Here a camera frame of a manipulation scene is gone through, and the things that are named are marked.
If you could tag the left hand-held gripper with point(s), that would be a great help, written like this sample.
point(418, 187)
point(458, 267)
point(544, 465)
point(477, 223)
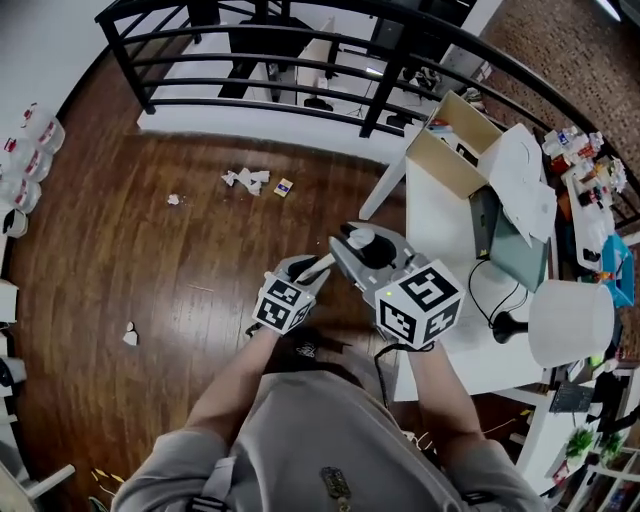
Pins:
point(282, 307)

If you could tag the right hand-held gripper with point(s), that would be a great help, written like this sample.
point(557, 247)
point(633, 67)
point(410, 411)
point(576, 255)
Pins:
point(420, 305)

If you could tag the cream packet with blue label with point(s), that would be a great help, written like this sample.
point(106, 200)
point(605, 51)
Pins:
point(283, 187)

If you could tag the paper scraps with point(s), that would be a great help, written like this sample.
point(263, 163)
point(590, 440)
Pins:
point(251, 180)

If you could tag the white paper wrapper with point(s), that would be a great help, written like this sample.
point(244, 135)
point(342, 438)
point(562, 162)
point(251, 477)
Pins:
point(229, 178)

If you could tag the small paper piece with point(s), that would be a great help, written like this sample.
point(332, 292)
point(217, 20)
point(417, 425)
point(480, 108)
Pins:
point(131, 336)
point(173, 199)

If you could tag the person's right forearm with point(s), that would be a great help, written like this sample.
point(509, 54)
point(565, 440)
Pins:
point(442, 400)

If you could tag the person's left forearm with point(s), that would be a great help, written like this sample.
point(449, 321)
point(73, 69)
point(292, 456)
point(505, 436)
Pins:
point(235, 380)

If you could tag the person's left shoe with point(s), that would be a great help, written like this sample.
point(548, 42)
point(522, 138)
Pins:
point(306, 349)

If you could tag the person's left leg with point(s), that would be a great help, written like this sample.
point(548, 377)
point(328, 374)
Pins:
point(330, 360)

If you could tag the dark grey device box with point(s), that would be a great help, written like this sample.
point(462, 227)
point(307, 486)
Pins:
point(482, 220)

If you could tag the open cardboard box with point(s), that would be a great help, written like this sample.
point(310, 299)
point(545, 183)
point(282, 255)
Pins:
point(440, 160)

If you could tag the grey-green flat pouch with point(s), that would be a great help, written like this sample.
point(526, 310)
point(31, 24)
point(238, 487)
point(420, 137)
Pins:
point(522, 255)

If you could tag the black barcode scanner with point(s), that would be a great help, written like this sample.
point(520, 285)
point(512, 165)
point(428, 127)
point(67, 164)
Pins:
point(510, 330)

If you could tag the black office chair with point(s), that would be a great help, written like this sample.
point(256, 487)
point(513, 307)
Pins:
point(400, 121)
point(319, 104)

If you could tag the person's grey shirt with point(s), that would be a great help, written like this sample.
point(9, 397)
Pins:
point(310, 435)

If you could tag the white extension socket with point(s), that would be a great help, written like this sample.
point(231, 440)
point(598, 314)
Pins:
point(411, 436)

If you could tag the white lampshade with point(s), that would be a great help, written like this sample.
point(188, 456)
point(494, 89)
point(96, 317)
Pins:
point(570, 325)

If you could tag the dark clip-on device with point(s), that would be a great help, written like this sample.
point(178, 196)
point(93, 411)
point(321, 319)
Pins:
point(335, 482)

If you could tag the white narrow side table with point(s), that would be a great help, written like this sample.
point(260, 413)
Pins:
point(592, 225)

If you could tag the white office desk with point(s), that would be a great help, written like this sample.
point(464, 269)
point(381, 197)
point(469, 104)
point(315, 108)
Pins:
point(315, 52)

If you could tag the black square pillar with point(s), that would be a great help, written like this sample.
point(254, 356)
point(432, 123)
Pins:
point(250, 57)

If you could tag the group of small bottles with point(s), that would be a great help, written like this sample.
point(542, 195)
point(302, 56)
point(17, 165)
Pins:
point(575, 150)

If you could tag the black sign board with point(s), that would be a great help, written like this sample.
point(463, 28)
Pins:
point(570, 397)

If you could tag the white shelf unit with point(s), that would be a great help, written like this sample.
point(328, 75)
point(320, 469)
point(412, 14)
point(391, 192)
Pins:
point(537, 440)

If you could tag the blue storage box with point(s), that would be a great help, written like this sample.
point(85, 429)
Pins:
point(622, 290)

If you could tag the small green potted plant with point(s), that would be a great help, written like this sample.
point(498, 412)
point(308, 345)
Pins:
point(612, 446)
point(580, 442)

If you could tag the black metal railing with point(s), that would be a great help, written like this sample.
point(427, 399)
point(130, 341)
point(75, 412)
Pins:
point(126, 65)

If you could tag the small white bin black liner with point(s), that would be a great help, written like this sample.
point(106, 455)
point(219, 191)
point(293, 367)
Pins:
point(20, 227)

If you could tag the clear water jug red label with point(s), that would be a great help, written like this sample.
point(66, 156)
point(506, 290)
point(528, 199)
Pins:
point(45, 130)
point(22, 195)
point(30, 162)

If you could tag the white water dispenser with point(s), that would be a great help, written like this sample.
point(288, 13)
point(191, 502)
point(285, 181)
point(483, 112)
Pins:
point(7, 302)

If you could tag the grey waste bin black liner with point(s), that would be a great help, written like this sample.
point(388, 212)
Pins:
point(15, 367)

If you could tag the light wooden desk white legs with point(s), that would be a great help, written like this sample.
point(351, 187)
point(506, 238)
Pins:
point(50, 481)

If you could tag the long ceiling light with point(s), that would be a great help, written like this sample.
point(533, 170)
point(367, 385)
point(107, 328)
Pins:
point(609, 9)

